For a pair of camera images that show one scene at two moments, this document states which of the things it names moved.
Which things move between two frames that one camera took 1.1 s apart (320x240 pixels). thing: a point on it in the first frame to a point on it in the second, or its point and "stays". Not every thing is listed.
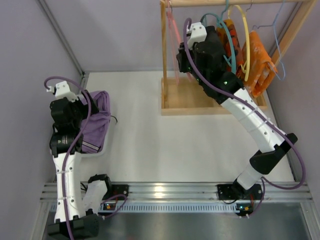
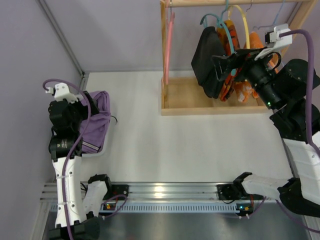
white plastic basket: [105, 145] stays
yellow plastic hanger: [244, 66] stays
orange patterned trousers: [237, 51] stays
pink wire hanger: [174, 38] to [170, 26]
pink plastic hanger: [176, 40] to [169, 44]
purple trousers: [96, 131] stays
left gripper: [88, 104] stays
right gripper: [210, 46] to [240, 63]
